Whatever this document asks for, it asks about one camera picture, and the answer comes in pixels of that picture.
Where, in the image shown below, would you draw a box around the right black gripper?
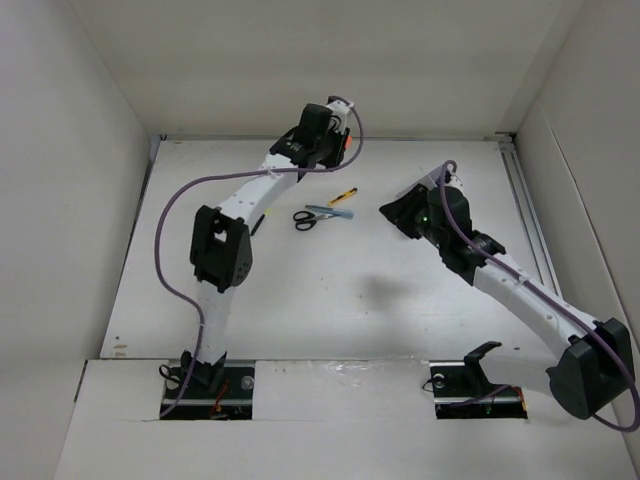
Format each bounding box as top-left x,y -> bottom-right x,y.
380,182 -> 448,250

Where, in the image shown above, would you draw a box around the black handled scissors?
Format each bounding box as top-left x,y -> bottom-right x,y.
292,208 -> 336,232

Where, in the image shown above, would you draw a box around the yellow cap highlighter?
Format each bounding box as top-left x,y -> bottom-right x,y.
250,209 -> 272,237

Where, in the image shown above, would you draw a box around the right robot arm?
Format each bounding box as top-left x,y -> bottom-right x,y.
379,184 -> 639,420

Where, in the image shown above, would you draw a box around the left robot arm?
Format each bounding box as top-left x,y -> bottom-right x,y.
181,96 -> 354,397

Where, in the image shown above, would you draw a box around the white three-compartment container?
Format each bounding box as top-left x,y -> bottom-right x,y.
395,166 -> 442,199

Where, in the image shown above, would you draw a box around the yellow utility knife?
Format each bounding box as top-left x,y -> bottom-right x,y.
327,188 -> 358,207

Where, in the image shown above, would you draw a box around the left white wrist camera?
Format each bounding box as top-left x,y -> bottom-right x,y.
326,95 -> 355,125

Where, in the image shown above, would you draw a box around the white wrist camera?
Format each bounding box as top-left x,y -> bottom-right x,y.
326,95 -> 355,125
446,172 -> 464,192

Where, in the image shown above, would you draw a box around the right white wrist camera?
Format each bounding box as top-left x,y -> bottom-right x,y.
446,172 -> 464,192

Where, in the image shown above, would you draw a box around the aluminium side rail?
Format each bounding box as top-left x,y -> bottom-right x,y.
497,130 -> 584,357

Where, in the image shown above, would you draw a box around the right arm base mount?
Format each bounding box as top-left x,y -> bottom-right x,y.
421,341 -> 528,420

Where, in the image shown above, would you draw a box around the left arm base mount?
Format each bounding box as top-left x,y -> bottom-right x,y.
159,351 -> 256,421

